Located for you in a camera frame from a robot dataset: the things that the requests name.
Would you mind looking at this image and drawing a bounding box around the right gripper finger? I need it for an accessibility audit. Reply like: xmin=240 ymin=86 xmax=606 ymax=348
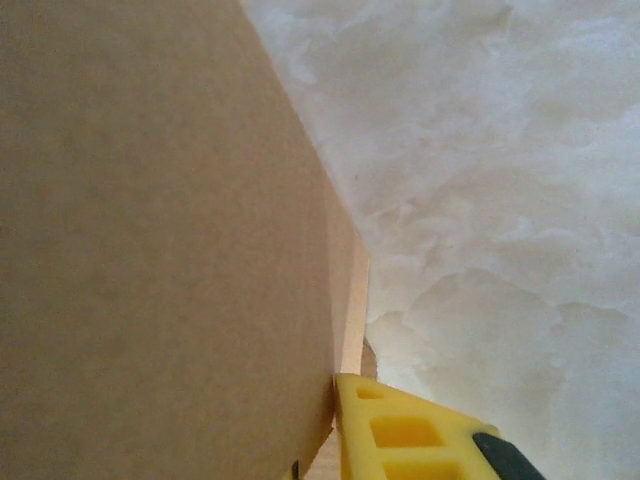
xmin=332 ymin=372 xmax=546 ymax=480

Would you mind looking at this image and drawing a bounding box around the brown cardboard box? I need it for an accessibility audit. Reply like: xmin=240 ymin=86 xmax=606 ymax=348
xmin=0 ymin=0 xmax=381 ymax=480

